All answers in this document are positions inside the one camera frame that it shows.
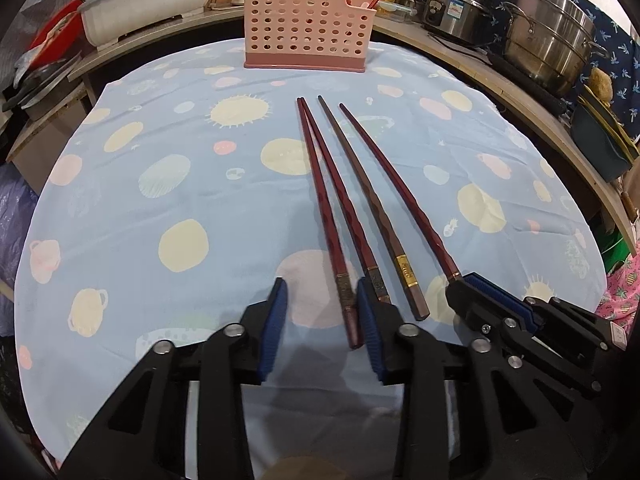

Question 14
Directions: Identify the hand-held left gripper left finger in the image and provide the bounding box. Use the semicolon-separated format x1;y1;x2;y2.
60;277;289;480

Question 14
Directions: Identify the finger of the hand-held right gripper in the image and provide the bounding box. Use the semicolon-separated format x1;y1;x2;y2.
445;275;602;399
467;271;612;377

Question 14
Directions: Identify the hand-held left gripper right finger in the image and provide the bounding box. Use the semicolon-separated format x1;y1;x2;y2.
356;277;621;480

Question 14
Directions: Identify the brown chopstick gold band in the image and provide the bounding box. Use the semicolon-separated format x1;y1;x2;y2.
318;95;430;321
339;103;462;282

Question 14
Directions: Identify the maroon chopstick dark band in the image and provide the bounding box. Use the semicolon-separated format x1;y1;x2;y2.
301;98;392;305
296;97;364;350

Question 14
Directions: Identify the pink perforated utensil holder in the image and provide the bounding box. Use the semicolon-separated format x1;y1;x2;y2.
243;0;377;71

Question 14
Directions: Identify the pink pineapple print clothing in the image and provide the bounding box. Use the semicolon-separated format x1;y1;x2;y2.
601;252;640;322

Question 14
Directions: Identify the green cloth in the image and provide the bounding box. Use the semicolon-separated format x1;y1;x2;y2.
599;219;637;272

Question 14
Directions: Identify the teal container yellow lid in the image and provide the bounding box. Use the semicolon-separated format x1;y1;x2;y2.
569;89;640;184

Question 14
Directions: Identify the black induction cooktop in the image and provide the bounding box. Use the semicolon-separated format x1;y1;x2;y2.
481;50;572;117

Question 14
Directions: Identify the tan lumpy object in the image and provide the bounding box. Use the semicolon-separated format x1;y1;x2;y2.
587;67;614;102

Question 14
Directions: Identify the stainless steamer pot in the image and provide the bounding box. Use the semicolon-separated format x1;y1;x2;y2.
501;0;612;99

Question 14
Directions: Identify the purple plastic bag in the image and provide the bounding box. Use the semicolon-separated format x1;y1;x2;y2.
0;165;42;342

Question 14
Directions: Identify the stainless rice cooker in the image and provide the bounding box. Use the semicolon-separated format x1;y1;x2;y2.
422;0;502;47

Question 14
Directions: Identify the wooden cabinet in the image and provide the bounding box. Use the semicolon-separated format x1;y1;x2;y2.
5;95;97;197

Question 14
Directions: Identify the glass food container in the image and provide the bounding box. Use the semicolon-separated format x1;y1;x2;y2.
377;0;417;24

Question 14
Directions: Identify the stack of dark pans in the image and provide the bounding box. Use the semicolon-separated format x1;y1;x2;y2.
0;52;84;122

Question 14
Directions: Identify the grey dish drainer box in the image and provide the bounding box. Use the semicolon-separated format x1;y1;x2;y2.
79;0;217;47

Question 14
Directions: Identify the red plastic basin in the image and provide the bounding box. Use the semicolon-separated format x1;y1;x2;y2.
27;0;84;54

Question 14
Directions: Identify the grey striped cloth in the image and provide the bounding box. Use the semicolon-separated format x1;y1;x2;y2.
0;0;52;77

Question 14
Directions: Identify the black power cable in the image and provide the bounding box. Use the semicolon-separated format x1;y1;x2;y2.
426;30;494;57

